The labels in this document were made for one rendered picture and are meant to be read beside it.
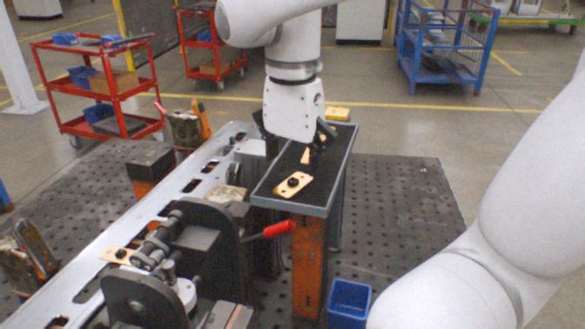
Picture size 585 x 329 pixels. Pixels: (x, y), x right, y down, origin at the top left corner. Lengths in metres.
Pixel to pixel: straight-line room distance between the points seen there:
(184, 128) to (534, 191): 1.12
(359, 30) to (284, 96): 6.60
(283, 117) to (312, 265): 0.42
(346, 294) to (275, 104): 0.61
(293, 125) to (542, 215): 0.38
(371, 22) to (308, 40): 6.61
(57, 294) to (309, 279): 0.51
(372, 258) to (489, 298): 0.79
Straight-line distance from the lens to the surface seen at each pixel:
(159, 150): 1.17
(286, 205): 0.65
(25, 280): 0.94
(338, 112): 1.02
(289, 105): 0.60
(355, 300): 1.08
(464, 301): 0.45
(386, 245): 1.31
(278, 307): 1.09
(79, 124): 3.86
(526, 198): 0.35
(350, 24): 7.16
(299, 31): 0.56
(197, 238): 0.60
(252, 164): 0.94
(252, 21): 0.48
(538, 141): 0.35
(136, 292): 0.53
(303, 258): 0.91
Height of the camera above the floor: 1.54
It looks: 30 degrees down
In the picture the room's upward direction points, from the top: straight up
